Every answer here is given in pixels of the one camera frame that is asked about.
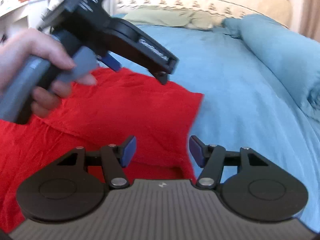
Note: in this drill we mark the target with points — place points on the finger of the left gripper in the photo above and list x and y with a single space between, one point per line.
161 77
108 61

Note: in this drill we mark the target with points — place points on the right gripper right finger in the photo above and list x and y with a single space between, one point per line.
210 158

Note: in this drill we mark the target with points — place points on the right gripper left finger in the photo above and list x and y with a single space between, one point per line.
114 159

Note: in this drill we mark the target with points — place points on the red cloth garment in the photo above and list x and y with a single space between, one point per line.
120 105

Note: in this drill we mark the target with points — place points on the person's left hand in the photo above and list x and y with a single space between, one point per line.
16 100

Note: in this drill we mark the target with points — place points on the white shelf unit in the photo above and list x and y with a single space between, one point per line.
17 15

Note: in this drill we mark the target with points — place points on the green pillow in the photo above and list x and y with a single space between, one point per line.
180 18

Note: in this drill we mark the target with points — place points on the blue bed sheet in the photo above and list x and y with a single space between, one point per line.
244 104

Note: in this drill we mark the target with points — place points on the rolled blue duvet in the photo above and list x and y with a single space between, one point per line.
291 57

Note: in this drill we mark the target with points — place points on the beige curtain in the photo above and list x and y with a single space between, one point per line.
309 25

